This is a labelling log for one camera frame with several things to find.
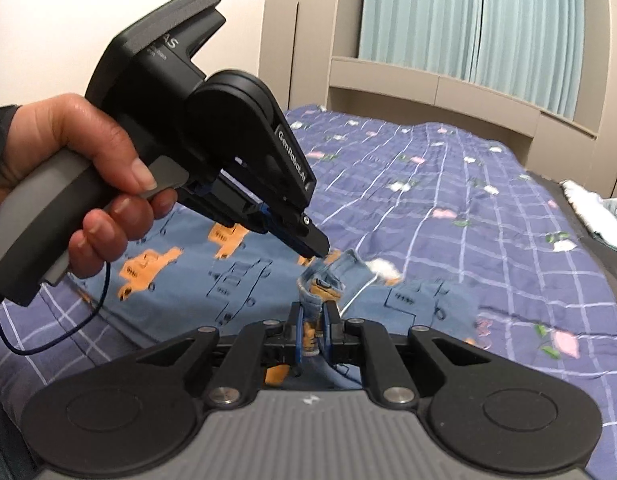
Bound grey tall wardrobe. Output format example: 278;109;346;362
536;0;617;201
258;0;342;111

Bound dark blue wrist cord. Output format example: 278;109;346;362
0;260;112;357

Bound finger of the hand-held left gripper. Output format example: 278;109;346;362
181;160;332;262

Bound blue pants with orange trucks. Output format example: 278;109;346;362
78;205;483;392

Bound person's left hand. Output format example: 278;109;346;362
0;92;180;286

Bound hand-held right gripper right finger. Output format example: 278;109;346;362
323;302;492;406

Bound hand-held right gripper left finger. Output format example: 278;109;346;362
136;304;310;406

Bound purple plaid floral quilt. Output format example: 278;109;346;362
0;105;617;461

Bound white floral cloth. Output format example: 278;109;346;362
560;179;607;241

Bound light teal curtain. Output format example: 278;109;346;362
357;0;587;117

